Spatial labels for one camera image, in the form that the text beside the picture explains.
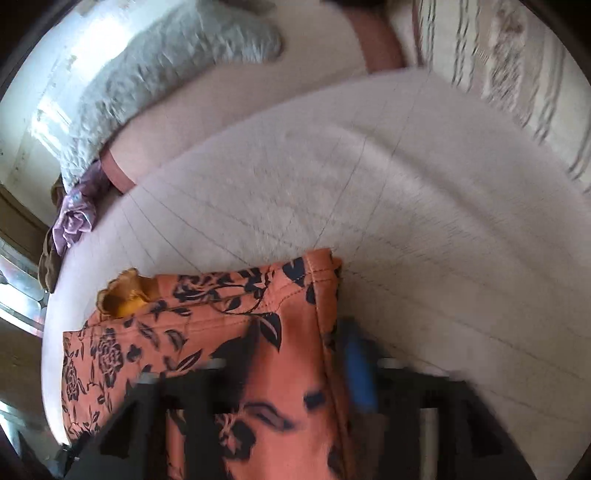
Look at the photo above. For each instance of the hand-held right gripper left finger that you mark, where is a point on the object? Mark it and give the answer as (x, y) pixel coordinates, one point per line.
(194, 415)

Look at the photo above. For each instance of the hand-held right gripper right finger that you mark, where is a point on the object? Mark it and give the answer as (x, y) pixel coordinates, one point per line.
(362, 369)

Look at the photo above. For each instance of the orange black floral shirt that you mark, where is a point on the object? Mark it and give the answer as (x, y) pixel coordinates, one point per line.
(286, 332)

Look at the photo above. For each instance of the bed with pale checked sheet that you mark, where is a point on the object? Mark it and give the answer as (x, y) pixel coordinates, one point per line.
(392, 207)

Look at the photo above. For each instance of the stained glass window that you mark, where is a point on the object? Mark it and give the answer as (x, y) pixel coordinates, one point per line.
(23, 295)

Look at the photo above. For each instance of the brown garment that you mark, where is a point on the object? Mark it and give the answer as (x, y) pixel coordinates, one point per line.
(48, 258)

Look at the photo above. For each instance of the purple floral cloth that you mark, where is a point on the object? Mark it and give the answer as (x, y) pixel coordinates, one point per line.
(76, 217)

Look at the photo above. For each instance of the pale pink rolled bedding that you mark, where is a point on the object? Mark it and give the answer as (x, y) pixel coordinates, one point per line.
(277, 92)

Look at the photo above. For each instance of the striped floral patchwork cushion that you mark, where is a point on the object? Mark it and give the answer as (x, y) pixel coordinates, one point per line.
(498, 60)

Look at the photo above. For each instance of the grey quilted blanket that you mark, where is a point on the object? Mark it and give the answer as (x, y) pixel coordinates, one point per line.
(161, 69)

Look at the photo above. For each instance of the brown wooden window frame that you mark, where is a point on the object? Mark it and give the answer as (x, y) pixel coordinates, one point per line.
(21, 221)

